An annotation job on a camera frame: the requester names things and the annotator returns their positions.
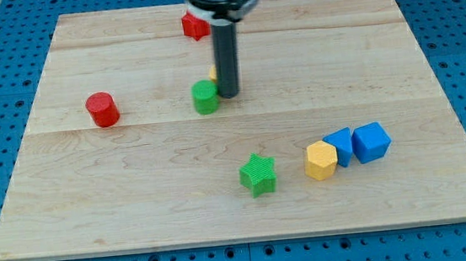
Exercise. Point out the green cylinder block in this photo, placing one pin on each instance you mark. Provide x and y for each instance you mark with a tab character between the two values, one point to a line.
205	99

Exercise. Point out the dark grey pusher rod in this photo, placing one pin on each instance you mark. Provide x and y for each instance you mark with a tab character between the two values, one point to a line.
224	40

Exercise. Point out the green star block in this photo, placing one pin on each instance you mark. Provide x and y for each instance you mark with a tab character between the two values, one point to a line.
258	175

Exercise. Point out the yellow block behind rod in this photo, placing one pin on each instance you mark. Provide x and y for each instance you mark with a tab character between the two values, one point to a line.
212	74

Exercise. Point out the yellow hexagon block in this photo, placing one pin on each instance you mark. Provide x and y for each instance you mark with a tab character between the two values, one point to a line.
321	160

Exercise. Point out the wooden board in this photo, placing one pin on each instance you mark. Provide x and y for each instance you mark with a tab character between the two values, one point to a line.
165	177

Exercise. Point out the blue triangle block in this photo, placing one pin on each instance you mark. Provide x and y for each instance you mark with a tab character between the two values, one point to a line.
341	140

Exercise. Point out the red star block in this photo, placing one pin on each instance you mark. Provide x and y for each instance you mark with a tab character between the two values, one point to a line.
194	27

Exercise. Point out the red cylinder block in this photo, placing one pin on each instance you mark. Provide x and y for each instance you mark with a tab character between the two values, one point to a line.
102	109

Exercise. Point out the blue cube block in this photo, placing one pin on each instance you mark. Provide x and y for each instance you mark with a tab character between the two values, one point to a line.
370	142

